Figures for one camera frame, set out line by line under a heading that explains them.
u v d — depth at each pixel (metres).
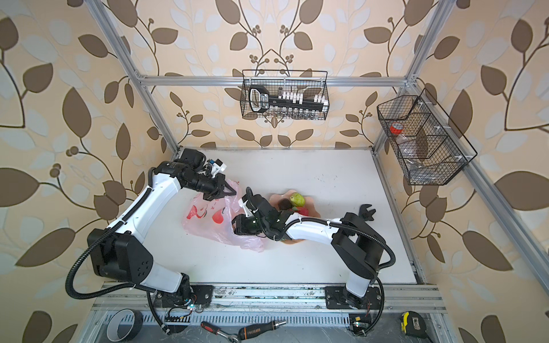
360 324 0.71
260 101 0.85
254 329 0.66
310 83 0.91
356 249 0.45
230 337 0.66
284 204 0.90
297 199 0.90
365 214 0.94
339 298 0.74
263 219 0.63
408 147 0.80
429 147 0.74
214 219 0.74
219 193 0.70
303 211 0.88
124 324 0.70
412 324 0.67
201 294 0.75
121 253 0.42
